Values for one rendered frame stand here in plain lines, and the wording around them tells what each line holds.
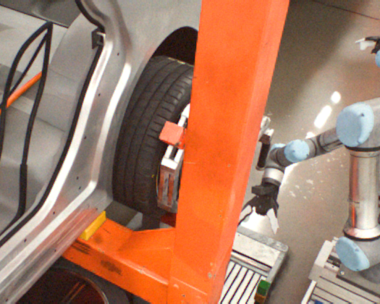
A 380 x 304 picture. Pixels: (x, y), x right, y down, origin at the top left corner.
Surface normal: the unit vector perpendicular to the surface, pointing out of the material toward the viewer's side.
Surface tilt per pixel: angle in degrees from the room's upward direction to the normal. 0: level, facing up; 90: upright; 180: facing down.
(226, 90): 90
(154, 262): 90
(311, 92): 0
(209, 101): 90
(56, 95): 60
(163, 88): 18
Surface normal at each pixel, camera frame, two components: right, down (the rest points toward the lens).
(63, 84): -0.36, 0.03
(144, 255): -0.48, 0.55
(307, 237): 0.07, -0.75
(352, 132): -0.89, 0.13
